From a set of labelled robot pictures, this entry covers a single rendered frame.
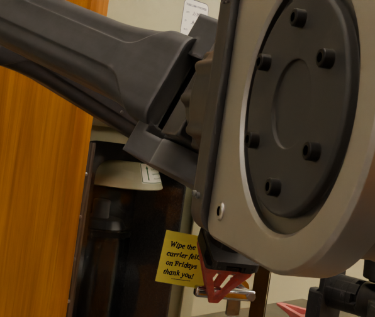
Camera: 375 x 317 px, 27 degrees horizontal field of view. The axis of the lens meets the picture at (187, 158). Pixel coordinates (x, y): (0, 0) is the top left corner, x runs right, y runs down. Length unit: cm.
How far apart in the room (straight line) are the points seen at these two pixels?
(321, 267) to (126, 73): 28
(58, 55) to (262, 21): 26
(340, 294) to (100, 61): 83
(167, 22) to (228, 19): 88
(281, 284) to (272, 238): 214
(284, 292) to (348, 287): 117
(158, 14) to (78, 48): 68
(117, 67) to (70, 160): 49
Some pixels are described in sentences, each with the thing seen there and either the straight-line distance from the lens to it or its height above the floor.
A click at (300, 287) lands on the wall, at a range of 252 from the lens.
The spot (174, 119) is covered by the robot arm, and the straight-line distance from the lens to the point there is 44.
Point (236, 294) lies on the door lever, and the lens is 113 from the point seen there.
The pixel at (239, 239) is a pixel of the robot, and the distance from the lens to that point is 31.
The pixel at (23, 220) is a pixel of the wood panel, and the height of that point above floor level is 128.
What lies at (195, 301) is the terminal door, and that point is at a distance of 117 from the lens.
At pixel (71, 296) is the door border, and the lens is 114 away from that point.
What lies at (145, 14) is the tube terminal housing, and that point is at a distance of 119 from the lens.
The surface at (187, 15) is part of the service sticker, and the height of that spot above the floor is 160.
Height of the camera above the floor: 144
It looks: 3 degrees down
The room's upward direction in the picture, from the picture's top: 8 degrees clockwise
